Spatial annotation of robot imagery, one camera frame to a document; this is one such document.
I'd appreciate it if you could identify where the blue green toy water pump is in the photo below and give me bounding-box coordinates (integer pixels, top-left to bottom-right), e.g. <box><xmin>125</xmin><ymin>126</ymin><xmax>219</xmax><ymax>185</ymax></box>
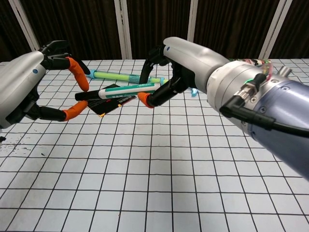
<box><xmin>87</xmin><ymin>69</ymin><xmax>199</xmax><ymax>99</ymax></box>

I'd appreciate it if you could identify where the green white marker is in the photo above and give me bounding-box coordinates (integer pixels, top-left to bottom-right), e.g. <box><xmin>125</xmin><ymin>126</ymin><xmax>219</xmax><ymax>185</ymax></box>
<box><xmin>98</xmin><ymin>83</ymin><xmax>161</xmax><ymax>100</ymax></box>

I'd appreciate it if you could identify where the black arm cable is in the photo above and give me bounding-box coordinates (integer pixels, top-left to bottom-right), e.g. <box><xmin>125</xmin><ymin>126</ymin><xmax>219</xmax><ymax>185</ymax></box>
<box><xmin>219</xmin><ymin>95</ymin><xmax>309</xmax><ymax>139</ymax></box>

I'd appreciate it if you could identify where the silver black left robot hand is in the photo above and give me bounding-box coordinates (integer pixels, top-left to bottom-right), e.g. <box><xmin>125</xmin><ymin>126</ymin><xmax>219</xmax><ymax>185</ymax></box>
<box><xmin>0</xmin><ymin>40</ymin><xmax>91</xmax><ymax>130</ymax></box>

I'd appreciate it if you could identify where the black printed card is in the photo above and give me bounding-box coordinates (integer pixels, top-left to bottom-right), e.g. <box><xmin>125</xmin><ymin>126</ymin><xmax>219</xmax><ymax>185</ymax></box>
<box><xmin>86</xmin><ymin>83</ymin><xmax>138</xmax><ymax>117</ymax></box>

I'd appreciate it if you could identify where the dark white-framed folding screen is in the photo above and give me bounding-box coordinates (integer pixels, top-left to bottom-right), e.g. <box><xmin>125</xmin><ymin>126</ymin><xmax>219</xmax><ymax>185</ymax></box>
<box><xmin>0</xmin><ymin>0</ymin><xmax>309</xmax><ymax>64</ymax></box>

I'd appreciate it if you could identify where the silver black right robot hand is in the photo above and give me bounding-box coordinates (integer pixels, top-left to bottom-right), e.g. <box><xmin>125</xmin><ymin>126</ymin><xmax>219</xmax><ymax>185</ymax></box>
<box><xmin>137</xmin><ymin>36</ymin><xmax>229</xmax><ymax>108</ymax></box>

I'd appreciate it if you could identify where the white checked tablecloth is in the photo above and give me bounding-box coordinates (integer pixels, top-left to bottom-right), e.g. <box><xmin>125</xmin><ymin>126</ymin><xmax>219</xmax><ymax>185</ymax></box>
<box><xmin>0</xmin><ymin>58</ymin><xmax>309</xmax><ymax>232</ymax></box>

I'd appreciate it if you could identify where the black marker cap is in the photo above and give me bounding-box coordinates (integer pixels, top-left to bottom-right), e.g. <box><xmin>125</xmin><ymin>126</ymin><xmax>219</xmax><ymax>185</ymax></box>
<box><xmin>74</xmin><ymin>90</ymin><xmax>101</xmax><ymax>102</ymax></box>

